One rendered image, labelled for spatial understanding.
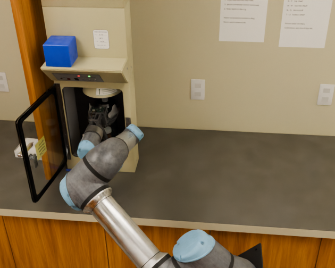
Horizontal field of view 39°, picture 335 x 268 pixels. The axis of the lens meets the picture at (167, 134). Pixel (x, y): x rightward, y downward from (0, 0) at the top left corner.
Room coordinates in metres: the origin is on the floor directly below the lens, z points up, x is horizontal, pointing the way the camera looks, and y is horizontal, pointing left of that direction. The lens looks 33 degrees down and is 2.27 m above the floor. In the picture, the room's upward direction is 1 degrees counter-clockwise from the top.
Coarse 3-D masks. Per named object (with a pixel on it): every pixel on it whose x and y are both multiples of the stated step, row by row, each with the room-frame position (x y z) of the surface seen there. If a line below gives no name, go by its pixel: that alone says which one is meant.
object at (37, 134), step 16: (32, 112) 1.58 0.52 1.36; (48, 112) 1.69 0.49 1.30; (16, 128) 1.48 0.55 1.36; (32, 128) 1.56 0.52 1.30; (48, 128) 1.67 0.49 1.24; (32, 144) 1.54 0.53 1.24; (48, 144) 1.65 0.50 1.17; (32, 160) 1.52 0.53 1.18; (48, 160) 1.63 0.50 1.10; (48, 176) 1.61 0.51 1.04
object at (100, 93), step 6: (84, 90) 1.83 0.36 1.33; (90, 90) 1.80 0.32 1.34; (96, 90) 1.79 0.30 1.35; (102, 90) 1.79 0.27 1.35; (108, 90) 1.80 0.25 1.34; (114, 90) 1.81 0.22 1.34; (120, 90) 1.83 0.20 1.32; (90, 96) 1.79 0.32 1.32; (96, 96) 1.78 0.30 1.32; (102, 96) 1.78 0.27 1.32; (108, 96) 1.79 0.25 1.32
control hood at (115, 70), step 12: (84, 60) 1.74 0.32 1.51; (96, 60) 1.73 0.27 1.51; (108, 60) 1.73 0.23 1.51; (120, 60) 1.73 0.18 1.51; (48, 72) 1.69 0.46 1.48; (60, 72) 1.68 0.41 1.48; (72, 72) 1.67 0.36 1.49; (84, 72) 1.66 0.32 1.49; (96, 72) 1.65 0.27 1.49; (108, 72) 1.65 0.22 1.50; (120, 72) 1.64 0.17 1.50
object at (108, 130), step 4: (96, 100) 1.89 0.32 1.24; (116, 104) 1.86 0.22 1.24; (108, 108) 1.82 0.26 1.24; (108, 112) 1.83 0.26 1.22; (116, 120) 1.86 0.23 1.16; (112, 124) 1.83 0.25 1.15; (116, 124) 1.86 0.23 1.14; (104, 128) 1.82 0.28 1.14; (108, 128) 1.82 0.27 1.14; (112, 128) 1.83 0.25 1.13; (116, 128) 1.85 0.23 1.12; (108, 132) 1.82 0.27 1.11; (112, 132) 1.83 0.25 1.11; (116, 132) 1.85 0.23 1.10; (108, 136) 1.82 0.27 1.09; (112, 136) 1.83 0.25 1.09
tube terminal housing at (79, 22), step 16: (48, 16) 1.79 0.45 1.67; (64, 16) 1.78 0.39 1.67; (80, 16) 1.77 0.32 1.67; (96, 16) 1.76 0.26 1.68; (112, 16) 1.76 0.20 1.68; (128, 16) 1.82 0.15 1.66; (48, 32) 1.79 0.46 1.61; (64, 32) 1.78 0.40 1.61; (80, 32) 1.77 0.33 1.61; (112, 32) 1.76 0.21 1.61; (128, 32) 1.80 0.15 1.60; (80, 48) 1.77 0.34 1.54; (112, 48) 1.76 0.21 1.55; (128, 48) 1.78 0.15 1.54; (128, 64) 1.76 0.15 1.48; (128, 96) 1.75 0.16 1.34; (64, 112) 1.79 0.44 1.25; (128, 112) 1.75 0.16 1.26; (128, 160) 1.75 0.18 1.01
